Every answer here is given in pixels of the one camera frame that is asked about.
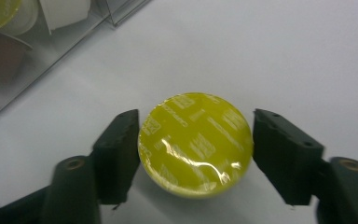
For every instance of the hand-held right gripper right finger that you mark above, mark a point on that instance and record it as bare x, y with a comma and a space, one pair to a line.
286, 155

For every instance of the single yellow-lid coffee capsule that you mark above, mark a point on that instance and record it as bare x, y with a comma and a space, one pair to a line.
195, 146

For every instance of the clear plastic box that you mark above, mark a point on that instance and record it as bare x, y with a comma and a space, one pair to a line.
43, 56

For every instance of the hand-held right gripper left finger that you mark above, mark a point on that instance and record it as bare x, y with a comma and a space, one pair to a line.
115, 161

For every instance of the white sheet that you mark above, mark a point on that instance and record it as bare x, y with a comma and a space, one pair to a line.
261, 46

